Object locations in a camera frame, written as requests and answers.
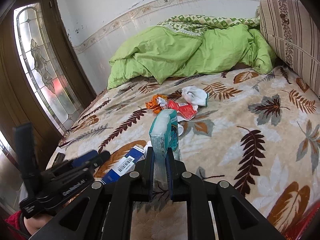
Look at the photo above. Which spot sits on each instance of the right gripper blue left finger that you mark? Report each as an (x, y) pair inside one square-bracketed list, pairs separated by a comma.
[(144, 185)]

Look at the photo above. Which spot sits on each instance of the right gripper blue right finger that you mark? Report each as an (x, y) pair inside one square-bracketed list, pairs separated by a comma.
[(174, 169)]

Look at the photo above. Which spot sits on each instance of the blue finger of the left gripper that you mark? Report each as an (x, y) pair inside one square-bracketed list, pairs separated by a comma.
[(95, 162), (84, 158)]

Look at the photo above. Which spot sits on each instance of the small white blue box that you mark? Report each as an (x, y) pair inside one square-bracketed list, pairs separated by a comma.
[(125, 165)]

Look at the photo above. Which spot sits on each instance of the teal tissue pack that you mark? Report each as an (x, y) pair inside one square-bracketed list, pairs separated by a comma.
[(160, 174)]

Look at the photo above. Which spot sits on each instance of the red torn carton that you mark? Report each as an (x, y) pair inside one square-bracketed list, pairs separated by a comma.
[(185, 111)]

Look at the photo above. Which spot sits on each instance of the white plastic bottle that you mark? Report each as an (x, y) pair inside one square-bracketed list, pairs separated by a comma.
[(178, 126)]

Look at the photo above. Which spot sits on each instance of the left hand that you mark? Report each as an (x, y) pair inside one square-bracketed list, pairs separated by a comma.
[(34, 224)]

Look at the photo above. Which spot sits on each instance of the orange foil wrapper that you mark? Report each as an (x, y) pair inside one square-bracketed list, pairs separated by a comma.
[(157, 103)]

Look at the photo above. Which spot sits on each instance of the white crumpled sock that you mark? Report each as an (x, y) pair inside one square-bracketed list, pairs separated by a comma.
[(195, 96)]

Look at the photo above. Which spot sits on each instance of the green quilt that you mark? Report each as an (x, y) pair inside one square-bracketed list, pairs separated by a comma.
[(187, 45)]

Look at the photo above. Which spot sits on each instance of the stained glass door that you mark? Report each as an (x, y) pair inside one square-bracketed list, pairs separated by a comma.
[(42, 69)]

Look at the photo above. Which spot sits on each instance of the red plastic basket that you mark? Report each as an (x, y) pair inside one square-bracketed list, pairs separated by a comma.
[(307, 226)]

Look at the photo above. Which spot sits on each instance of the striped floral headboard cushion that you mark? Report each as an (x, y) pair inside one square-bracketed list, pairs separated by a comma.
[(293, 35)]

